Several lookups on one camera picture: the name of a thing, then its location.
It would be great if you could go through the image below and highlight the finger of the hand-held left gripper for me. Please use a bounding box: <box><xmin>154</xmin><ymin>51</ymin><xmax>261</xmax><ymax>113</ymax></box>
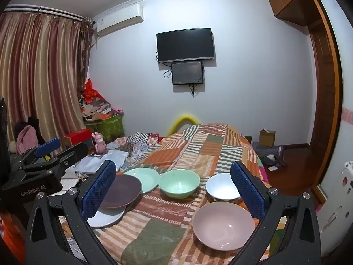
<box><xmin>9</xmin><ymin>137</ymin><xmax>62</xmax><ymax>172</ymax></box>
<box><xmin>21</xmin><ymin>142</ymin><xmax>89</xmax><ymax>176</ymax></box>

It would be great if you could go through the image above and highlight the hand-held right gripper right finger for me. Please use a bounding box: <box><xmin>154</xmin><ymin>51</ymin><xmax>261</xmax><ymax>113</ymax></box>
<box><xmin>230</xmin><ymin>160</ymin><xmax>322</xmax><ymax>265</ymax></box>

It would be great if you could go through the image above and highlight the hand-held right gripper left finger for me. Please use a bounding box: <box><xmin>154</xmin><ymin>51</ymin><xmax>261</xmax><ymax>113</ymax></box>
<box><xmin>25</xmin><ymin>159</ymin><xmax>119</xmax><ymax>265</ymax></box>

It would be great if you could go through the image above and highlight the purple plate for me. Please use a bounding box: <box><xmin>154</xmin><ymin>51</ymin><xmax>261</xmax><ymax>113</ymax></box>
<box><xmin>101</xmin><ymin>174</ymin><xmax>142</xmax><ymax>209</ymax></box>

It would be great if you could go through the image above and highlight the white spotted bowl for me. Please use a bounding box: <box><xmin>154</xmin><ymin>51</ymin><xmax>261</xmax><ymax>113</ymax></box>
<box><xmin>205</xmin><ymin>173</ymin><xmax>242</xmax><ymax>203</ymax></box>

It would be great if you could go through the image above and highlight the white plate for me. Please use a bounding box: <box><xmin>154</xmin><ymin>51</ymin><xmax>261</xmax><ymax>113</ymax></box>
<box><xmin>88</xmin><ymin>208</ymin><xmax>126</xmax><ymax>228</ymax></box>

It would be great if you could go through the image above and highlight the mint green plate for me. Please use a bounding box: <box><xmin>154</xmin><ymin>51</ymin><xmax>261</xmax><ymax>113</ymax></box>
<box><xmin>123</xmin><ymin>168</ymin><xmax>160</xmax><ymax>194</ymax></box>

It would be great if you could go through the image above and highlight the mint green bowl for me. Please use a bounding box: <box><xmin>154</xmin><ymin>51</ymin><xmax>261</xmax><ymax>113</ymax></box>
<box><xmin>158</xmin><ymin>169</ymin><xmax>201</xmax><ymax>199</ymax></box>

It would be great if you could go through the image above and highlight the red box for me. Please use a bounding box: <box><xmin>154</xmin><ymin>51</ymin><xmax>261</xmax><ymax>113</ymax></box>
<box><xmin>64</xmin><ymin>129</ymin><xmax>89</xmax><ymax>145</ymax></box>

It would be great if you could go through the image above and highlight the pink hat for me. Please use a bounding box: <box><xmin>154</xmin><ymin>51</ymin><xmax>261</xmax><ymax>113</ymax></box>
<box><xmin>16</xmin><ymin>125</ymin><xmax>38</xmax><ymax>155</ymax></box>

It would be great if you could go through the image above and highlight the pink rabbit toy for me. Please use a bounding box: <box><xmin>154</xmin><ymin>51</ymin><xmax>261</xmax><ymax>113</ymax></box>
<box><xmin>92</xmin><ymin>132</ymin><xmax>109</xmax><ymax>153</ymax></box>

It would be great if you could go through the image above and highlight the grey folded cloth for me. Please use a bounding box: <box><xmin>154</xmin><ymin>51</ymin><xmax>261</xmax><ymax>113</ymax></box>
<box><xmin>74</xmin><ymin>150</ymin><xmax>130</xmax><ymax>176</ymax></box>

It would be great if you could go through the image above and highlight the grey bag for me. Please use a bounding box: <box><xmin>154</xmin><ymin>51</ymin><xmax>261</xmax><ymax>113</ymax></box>
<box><xmin>252</xmin><ymin>141</ymin><xmax>287</xmax><ymax>167</ymax></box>

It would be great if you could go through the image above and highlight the green box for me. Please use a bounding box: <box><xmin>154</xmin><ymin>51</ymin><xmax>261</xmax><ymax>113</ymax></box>
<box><xmin>85</xmin><ymin>115</ymin><xmax>124</xmax><ymax>144</ymax></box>

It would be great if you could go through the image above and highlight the pile of papers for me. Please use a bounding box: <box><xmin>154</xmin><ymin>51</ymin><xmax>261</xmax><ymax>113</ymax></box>
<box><xmin>79</xmin><ymin>94</ymin><xmax>124</xmax><ymax>122</ymax></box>

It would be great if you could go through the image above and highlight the cardboard box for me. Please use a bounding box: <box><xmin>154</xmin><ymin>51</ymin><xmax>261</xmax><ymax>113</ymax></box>
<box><xmin>259</xmin><ymin>128</ymin><xmax>276</xmax><ymax>147</ymax></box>

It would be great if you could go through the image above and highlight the checkered patchwork quilt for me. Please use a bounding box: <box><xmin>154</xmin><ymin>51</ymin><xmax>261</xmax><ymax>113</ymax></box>
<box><xmin>106</xmin><ymin>132</ymin><xmax>162</xmax><ymax>169</ymax></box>

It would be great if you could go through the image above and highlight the red bag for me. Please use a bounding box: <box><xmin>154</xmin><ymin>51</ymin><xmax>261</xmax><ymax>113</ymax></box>
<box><xmin>84</xmin><ymin>79</ymin><xmax>101</xmax><ymax>102</ymax></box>

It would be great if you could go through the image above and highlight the orange striped patchwork blanket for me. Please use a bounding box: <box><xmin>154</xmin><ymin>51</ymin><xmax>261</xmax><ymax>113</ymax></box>
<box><xmin>59</xmin><ymin>123</ymin><xmax>287</xmax><ymax>265</ymax></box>

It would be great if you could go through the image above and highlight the striped brown curtain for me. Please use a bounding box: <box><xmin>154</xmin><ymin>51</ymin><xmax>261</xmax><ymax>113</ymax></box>
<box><xmin>0</xmin><ymin>12</ymin><xmax>91</xmax><ymax>152</ymax></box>

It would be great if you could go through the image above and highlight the white appliance with stickers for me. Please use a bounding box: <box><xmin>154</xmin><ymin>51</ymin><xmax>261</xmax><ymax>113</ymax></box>
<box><xmin>314</xmin><ymin>160</ymin><xmax>353</xmax><ymax>257</ymax></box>

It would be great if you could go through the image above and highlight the yellow foam tube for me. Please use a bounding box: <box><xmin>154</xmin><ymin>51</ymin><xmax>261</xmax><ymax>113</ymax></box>
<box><xmin>168</xmin><ymin>113</ymin><xmax>200</xmax><ymax>137</ymax></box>

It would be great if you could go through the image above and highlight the wooden door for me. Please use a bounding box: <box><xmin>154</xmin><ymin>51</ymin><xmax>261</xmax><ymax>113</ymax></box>
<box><xmin>306</xmin><ymin>0</ymin><xmax>344</xmax><ymax>207</ymax></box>

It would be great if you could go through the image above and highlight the white air conditioner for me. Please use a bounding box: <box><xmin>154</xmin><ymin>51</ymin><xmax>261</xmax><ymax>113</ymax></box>
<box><xmin>95</xmin><ymin>4</ymin><xmax>144</xmax><ymax>38</ymax></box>

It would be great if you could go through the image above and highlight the small black wall monitor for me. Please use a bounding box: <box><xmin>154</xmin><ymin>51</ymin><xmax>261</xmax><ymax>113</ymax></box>
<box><xmin>171</xmin><ymin>61</ymin><xmax>205</xmax><ymax>85</ymax></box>

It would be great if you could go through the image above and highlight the curtain rail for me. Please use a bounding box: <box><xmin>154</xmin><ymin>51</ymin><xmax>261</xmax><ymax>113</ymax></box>
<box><xmin>3</xmin><ymin>4</ymin><xmax>83</xmax><ymax>21</ymax></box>

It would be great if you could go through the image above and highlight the black wall television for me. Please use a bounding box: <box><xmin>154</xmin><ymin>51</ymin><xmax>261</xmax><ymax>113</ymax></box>
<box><xmin>156</xmin><ymin>28</ymin><xmax>216</xmax><ymax>64</ymax></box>

